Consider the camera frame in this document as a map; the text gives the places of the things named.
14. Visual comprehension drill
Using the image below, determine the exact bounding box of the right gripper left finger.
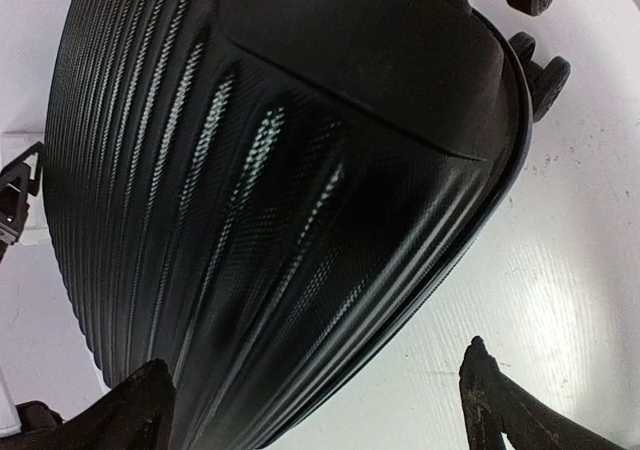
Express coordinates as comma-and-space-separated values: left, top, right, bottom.
14, 359, 176, 450

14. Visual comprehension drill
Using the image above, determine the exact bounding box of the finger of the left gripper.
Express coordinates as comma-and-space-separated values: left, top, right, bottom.
1, 142, 45, 243

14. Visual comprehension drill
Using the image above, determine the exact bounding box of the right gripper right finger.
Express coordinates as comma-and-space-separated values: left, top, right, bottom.
459, 336, 619, 449

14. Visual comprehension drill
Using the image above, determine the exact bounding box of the black ribbed hard-shell suitcase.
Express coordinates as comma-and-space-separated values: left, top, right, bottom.
43, 0, 569, 449

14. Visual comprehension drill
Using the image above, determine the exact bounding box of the white plastic drawer organizer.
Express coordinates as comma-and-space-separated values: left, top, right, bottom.
1, 132, 49, 246

